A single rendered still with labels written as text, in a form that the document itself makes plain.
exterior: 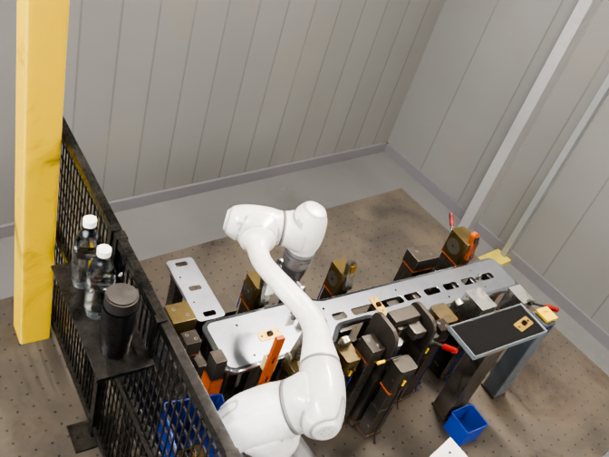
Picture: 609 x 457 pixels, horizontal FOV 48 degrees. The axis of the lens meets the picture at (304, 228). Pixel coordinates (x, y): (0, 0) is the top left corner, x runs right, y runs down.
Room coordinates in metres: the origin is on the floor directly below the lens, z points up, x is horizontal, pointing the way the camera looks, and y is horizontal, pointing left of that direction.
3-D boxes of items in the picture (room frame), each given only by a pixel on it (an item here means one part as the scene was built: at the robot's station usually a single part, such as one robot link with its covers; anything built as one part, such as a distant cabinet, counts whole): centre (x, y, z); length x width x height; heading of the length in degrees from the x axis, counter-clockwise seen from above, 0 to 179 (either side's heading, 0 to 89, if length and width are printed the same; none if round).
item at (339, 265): (2.00, -0.18, 0.87); 0.12 x 0.07 x 0.35; 43
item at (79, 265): (1.15, 0.46, 1.53); 0.07 x 0.07 x 0.20
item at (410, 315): (1.68, -0.42, 0.94); 0.18 x 0.13 x 0.49; 133
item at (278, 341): (1.40, -0.04, 0.95); 0.03 x 0.01 x 0.50; 133
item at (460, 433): (1.72, -0.80, 0.75); 0.11 x 0.10 x 0.09; 133
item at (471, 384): (1.81, -0.75, 0.92); 0.10 x 0.08 x 0.45; 133
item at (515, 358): (1.99, -0.94, 0.92); 0.08 x 0.08 x 0.44; 43
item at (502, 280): (1.92, -0.36, 1.00); 1.38 x 0.22 x 0.02; 133
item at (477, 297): (1.99, -0.71, 0.90); 0.13 x 0.08 x 0.41; 43
